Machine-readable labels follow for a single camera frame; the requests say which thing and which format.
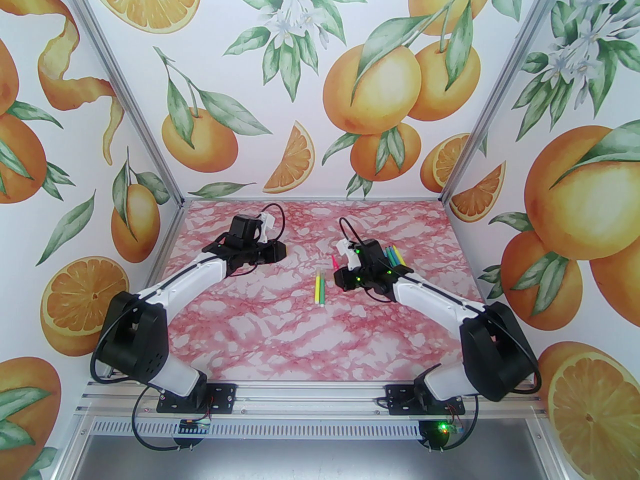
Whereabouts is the black right base cable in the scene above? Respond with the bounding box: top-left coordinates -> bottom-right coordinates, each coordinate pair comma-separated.
425,387 -> 485,453

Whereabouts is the black left base cable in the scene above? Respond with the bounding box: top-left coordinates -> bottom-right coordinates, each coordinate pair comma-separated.
130,385 -> 213,453

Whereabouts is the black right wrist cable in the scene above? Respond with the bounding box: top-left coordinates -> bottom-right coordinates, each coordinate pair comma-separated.
339,216 -> 366,244

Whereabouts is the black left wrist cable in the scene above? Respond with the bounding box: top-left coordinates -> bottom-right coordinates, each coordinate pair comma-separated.
260,203 -> 286,244

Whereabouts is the small green circuit board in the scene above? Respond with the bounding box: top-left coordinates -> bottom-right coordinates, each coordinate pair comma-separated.
179,418 -> 215,436

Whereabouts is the black base cable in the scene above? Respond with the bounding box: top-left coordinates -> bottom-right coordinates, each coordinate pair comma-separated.
425,387 -> 485,453
130,385 -> 213,453

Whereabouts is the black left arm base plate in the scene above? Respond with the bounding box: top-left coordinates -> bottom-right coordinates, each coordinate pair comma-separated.
156,383 -> 237,414

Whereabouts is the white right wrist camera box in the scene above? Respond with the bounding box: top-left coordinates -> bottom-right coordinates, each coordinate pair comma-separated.
336,239 -> 362,270

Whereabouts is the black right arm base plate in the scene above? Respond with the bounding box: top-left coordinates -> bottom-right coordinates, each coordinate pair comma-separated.
387,384 -> 466,415

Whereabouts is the aluminium mounting rail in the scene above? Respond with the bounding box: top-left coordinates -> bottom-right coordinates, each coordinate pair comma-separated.
75,375 -> 548,421

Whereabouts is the thin aluminium side rail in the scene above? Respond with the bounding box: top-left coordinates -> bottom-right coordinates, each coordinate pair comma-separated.
102,200 -> 187,379

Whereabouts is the white perforated cable strip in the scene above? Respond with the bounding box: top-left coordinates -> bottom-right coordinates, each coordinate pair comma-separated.
85,420 -> 426,440

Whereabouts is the black controller with LED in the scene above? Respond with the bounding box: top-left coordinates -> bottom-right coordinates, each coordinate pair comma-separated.
419,418 -> 463,451

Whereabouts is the grey metal shelf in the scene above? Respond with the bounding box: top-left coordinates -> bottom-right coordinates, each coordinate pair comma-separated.
60,435 -> 571,480

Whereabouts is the aluminium frame post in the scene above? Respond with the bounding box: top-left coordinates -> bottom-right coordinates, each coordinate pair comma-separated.
60,0 -> 185,205
440,0 -> 576,205

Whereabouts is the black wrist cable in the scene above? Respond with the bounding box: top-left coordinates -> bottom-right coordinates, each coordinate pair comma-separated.
260,203 -> 286,244
339,216 -> 366,244

